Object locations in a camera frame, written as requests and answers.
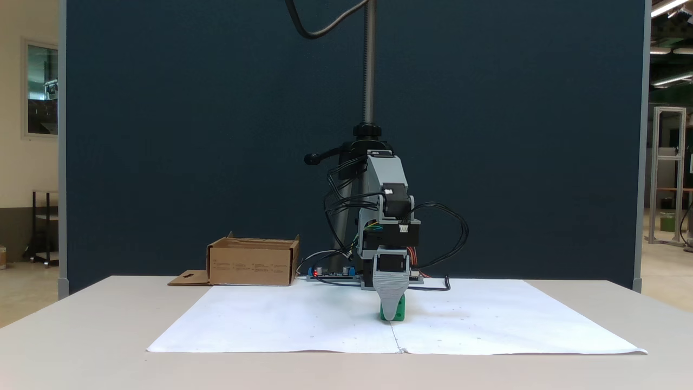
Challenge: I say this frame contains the white paper sheet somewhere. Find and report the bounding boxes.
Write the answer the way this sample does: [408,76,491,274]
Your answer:
[147,285,402,354]
[390,279,648,356]

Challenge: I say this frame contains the blue circuit board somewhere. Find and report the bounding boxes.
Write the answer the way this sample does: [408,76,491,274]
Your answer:
[306,264,362,283]

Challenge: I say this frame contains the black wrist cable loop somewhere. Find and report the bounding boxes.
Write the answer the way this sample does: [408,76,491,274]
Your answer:
[325,155,386,217]

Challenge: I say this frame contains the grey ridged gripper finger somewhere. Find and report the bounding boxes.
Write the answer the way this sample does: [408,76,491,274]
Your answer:
[374,283,409,321]

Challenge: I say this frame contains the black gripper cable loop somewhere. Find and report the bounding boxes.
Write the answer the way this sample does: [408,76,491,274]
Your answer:
[413,201,469,270]

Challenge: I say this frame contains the grey camera cable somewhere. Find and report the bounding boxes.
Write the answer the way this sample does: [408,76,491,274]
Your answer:
[285,0,370,40]

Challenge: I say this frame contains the brown cardboard box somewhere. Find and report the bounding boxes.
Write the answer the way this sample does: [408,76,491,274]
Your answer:
[168,232,301,287]

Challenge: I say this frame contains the dark blue partition panel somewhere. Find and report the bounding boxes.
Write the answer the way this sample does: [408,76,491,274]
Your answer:
[58,0,651,297]

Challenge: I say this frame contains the wall window frame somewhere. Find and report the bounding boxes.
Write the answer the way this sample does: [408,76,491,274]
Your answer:
[22,38,59,139]

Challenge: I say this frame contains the black camera stand with pole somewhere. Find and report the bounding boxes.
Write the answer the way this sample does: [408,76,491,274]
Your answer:
[304,0,397,262]

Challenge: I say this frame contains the ceiling light strip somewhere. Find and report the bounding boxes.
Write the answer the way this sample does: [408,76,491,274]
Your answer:
[652,72,693,88]
[651,0,693,18]

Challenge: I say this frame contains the grey thin cable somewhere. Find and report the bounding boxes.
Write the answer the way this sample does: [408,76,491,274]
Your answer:
[296,250,348,277]

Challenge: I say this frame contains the black shelf cart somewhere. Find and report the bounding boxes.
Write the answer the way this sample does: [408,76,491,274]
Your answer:
[24,190,59,268]

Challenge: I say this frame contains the green dice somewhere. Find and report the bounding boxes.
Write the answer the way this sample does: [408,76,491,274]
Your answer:
[380,295,406,322]

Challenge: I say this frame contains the aluminium profile frame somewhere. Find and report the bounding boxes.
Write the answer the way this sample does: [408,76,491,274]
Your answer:
[650,106,688,245]

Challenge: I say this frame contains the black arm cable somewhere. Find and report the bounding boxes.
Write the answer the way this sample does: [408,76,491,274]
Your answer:
[323,191,386,256]

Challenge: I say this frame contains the black power cable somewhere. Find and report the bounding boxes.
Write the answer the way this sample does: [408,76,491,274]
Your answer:
[406,275,452,293]

